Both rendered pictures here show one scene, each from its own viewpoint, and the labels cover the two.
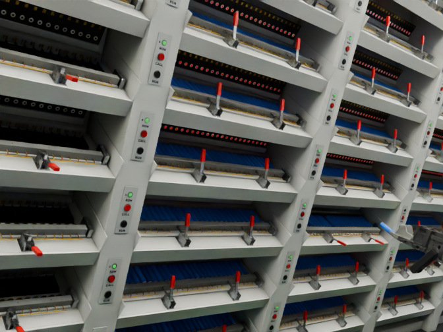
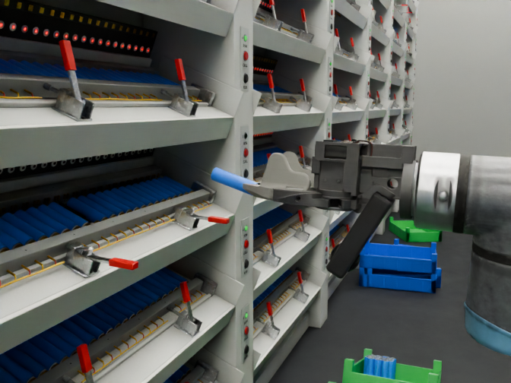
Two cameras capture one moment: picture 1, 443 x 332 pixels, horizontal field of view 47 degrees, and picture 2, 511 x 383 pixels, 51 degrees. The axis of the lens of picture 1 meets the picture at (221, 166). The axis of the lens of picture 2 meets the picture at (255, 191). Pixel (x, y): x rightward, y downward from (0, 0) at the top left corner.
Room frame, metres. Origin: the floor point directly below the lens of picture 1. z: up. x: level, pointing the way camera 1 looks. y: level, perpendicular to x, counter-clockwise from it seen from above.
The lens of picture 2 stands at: (1.21, -0.38, 0.74)
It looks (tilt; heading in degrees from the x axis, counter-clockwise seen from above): 9 degrees down; 334
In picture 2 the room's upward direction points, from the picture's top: straight up
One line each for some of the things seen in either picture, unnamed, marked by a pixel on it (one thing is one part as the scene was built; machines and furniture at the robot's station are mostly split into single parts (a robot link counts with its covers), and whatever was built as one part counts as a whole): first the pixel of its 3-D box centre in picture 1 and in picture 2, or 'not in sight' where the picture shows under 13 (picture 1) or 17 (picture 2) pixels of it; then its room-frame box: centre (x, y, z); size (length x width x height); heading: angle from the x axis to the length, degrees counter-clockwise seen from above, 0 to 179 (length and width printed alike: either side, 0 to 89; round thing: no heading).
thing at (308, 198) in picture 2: (410, 242); (309, 196); (1.76, -0.71, 0.63); 0.09 x 0.05 x 0.02; 47
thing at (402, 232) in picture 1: (401, 232); (275, 175); (1.80, -0.68, 0.65); 0.09 x 0.03 x 0.06; 47
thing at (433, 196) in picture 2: not in sight; (433, 191); (1.67, -0.83, 0.64); 0.10 x 0.05 x 0.09; 133
